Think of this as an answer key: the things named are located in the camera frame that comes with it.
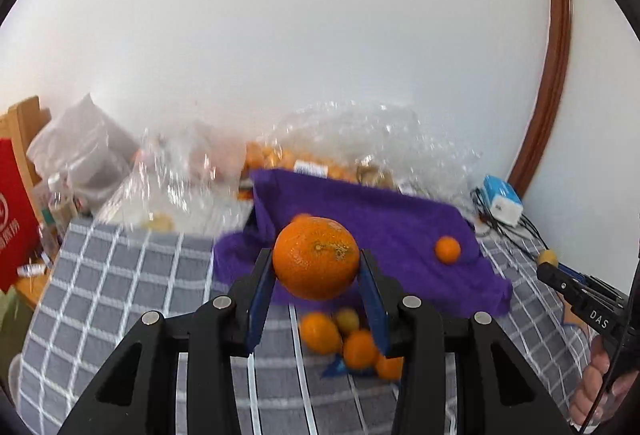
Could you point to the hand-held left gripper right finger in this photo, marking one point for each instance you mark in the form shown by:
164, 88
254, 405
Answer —
375, 310

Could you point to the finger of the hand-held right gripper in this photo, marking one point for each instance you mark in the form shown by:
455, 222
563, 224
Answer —
597, 285
575, 297

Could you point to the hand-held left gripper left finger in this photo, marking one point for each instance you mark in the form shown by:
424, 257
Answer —
260, 310

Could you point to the yellow-green kumquat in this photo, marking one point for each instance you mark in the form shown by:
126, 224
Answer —
347, 319

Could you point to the medium round orange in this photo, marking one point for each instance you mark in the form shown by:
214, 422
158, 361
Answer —
360, 349
391, 366

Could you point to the small yellow fruit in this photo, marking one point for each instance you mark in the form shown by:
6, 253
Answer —
547, 258

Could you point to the oval orange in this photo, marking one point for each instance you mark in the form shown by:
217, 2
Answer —
320, 332

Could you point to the large round orange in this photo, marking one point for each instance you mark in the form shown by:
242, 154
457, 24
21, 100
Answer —
316, 257

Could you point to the purple towel-covered tray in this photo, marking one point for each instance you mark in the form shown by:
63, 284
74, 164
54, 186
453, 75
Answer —
390, 220

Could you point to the person's right hand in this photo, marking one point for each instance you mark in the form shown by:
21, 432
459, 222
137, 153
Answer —
592, 385

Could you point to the blue paper sheet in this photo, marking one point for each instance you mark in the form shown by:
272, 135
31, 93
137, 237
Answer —
334, 369

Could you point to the blue and white charger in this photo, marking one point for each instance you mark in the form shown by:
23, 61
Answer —
502, 200

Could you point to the brown food pieces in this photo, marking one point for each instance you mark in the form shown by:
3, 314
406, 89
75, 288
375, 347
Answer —
372, 175

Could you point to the grey checked blanket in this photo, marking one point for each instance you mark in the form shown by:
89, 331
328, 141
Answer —
125, 285

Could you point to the crumpled clear plastic bag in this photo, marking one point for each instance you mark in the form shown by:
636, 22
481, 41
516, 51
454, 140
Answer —
185, 180

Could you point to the heap of bagged oranges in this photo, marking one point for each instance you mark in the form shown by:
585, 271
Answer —
280, 160

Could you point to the large clear plastic bag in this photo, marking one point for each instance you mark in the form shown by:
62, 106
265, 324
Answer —
400, 140

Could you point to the white plastic bag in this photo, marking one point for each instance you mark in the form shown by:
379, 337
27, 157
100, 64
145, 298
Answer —
85, 145

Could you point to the green cloth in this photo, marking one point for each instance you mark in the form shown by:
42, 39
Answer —
11, 320

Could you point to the red paper bag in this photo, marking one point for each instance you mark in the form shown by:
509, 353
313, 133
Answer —
15, 215

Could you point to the brown door frame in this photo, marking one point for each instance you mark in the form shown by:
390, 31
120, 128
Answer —
555, 65

